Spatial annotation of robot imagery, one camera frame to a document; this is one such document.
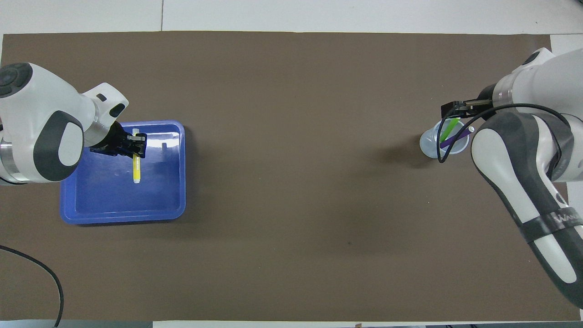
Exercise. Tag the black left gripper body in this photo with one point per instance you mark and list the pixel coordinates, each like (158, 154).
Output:
(111, 139)

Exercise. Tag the blue plastic tray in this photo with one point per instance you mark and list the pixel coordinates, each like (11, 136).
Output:
(159, 191)

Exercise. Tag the yellow pen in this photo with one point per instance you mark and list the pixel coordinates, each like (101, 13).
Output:
(136, 171)

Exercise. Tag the green pen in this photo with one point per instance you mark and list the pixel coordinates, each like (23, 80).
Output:
(451, 128)

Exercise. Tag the purple pen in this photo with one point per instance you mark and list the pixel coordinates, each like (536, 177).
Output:
(462, 135)

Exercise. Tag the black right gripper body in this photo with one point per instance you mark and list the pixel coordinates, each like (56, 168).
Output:
(486, 98)

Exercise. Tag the translucent plastic cup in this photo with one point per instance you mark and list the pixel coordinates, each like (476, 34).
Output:
(428, 146)

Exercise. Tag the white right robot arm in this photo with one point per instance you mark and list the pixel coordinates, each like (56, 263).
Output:
(510, 182)

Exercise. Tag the brown table mat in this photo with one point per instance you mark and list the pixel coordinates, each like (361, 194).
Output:
(291, 182)

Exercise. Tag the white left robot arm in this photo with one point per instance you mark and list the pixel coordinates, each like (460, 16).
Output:
(41, 123)

